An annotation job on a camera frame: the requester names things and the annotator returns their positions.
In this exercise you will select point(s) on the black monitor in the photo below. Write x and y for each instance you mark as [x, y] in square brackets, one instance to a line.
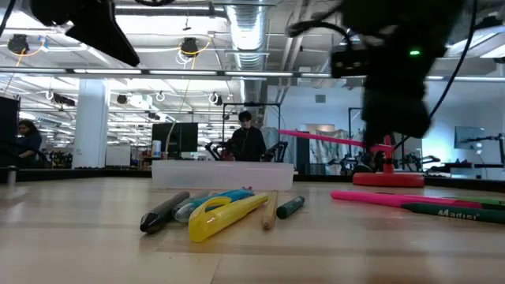
[181, 138]

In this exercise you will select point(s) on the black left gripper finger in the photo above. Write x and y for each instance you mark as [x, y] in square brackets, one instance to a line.
[106, 35]

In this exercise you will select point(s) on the black background robot arm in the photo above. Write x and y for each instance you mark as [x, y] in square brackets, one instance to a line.
[485, 138]
[278, 152]
[217, 152]

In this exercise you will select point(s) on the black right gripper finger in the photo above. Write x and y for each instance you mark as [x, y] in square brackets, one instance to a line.
[374, 141]

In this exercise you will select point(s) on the wooden pencil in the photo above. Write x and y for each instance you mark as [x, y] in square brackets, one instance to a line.
[269, 215]

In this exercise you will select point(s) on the small grey post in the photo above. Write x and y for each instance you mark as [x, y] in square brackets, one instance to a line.
[12, 175]

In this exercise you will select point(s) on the long ceiling light strip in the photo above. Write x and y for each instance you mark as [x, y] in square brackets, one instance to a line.
[177, 72]

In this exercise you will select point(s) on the black marker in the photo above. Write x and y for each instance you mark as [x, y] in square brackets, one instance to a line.
[161, 215]

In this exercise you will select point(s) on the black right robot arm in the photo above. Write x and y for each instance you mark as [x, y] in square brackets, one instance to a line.
[394, 19]

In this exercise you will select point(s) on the silver ventilation duct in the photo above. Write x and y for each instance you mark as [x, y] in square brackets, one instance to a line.
[248, 39]

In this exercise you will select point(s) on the yellow highlighter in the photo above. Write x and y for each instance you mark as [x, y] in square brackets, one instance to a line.
[213, 226]

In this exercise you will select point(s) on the white cup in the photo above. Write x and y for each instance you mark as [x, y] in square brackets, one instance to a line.
[156, 149]

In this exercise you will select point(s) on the black speaker cabinet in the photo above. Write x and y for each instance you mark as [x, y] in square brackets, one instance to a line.
[303, 154]

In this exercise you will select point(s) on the clear plastic sheet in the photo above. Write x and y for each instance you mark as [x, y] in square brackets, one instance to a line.
[319, 152]

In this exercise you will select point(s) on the pink highlighter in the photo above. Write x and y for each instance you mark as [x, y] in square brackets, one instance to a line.
[363, 198]

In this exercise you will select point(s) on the wall screen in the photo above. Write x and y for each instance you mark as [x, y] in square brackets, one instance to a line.
[469, 137]

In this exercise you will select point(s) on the person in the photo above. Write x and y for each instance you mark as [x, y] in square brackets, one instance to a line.
[248, 144]
[29, 144]

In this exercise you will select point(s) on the clear box with pink lid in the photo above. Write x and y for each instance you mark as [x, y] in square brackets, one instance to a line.
[221, 175]

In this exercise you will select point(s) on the clear barrel blue pen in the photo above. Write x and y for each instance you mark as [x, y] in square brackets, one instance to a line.
[182, 213]

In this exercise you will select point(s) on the black ceiling device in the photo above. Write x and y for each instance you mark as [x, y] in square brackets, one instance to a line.
[189, 47]
[18, 43]

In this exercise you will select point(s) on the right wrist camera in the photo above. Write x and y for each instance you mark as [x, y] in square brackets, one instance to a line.
[349, 61]

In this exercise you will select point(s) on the red desk lamp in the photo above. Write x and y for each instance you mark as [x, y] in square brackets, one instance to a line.
[388, 180]

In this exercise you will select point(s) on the short dark green marker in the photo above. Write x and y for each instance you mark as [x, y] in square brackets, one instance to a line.
[290, 208]

